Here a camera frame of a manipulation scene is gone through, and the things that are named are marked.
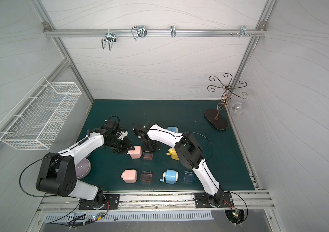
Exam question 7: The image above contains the red tray row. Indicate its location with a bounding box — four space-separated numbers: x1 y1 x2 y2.
142 152 154 160
140 171 153 183

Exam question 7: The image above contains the pink sharpener row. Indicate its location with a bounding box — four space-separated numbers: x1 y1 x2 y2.
127 146 142 159
121 170 137 184

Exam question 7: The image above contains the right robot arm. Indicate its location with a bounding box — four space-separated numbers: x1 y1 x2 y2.
133 122 224 207

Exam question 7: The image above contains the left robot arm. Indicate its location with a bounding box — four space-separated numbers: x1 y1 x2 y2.
36 120 134 201

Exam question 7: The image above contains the yellow sharpener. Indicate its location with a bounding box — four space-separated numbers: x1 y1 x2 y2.
166 148 179 161

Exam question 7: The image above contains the blue sharpener back row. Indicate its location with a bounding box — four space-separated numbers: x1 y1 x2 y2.
167 126 178 133

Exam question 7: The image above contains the blue sharpener row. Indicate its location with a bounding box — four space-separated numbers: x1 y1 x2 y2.
167 126 178 133
160 170 179 184

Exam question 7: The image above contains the red tray front row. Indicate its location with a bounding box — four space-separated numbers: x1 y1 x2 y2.
140 171 153 183

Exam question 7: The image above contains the pink sharpener front row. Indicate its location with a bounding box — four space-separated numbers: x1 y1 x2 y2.
121 170 137 184

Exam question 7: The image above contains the blue sharpener front row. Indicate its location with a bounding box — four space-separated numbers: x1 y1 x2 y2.
160 170 179 184

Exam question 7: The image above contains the blue tray front row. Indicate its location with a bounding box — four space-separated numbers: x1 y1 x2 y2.
183 171 194 183

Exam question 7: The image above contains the purple bowl front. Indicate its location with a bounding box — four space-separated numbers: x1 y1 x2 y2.
75 158 91 179

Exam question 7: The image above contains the black metal hook stand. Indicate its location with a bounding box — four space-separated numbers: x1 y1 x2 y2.
204 73 248 131

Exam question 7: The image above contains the clear glass cup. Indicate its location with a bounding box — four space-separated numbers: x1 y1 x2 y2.
231 102 244 116

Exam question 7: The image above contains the metal hook left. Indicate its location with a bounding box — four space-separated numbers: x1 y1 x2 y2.
101 31 117 51

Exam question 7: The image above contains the metal hook middle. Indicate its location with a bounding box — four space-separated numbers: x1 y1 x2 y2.
130 25 148 41

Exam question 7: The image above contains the metal hook small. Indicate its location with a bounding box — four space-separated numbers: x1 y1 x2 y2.
170 26 176 38

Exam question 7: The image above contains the metal hook right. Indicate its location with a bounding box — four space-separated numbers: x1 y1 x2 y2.
230 26 256 37

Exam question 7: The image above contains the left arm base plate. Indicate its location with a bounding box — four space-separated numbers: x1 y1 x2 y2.
78 193 120 210

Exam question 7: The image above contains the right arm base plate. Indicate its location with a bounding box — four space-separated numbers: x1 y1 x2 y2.
192 191 234 208

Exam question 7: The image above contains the white slotted cable duct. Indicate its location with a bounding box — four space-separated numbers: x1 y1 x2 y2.
44 210 214 223

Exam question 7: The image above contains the white wire basket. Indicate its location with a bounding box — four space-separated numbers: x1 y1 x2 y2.
0 77 81 150

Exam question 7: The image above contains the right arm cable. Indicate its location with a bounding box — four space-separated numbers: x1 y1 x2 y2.
223 189 249 225

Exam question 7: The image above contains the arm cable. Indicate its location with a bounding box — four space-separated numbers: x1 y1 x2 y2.
223 189 249 225
47 200 110 228

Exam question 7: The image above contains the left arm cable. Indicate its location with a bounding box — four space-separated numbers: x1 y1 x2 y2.
47 200 110 228

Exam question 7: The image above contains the aluminium top rail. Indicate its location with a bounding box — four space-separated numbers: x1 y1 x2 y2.
44 26 267 38

